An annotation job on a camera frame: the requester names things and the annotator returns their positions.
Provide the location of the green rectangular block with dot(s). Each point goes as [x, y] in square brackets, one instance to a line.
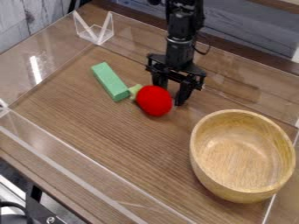
[112, 82]

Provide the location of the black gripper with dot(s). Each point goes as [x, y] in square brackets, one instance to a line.
[164, 74]

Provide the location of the black table clamp bracket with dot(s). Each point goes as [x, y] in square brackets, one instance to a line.
[38, 213]

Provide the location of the wooden bowl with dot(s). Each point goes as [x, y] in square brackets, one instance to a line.
[242, 155]

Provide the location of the red plush strawberry toy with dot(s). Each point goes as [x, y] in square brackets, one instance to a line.
[153, 99]

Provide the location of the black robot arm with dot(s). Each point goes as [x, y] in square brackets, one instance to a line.
[176, 66]

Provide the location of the clear acrylic corner bracket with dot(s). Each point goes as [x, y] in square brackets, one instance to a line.
[94, 33]

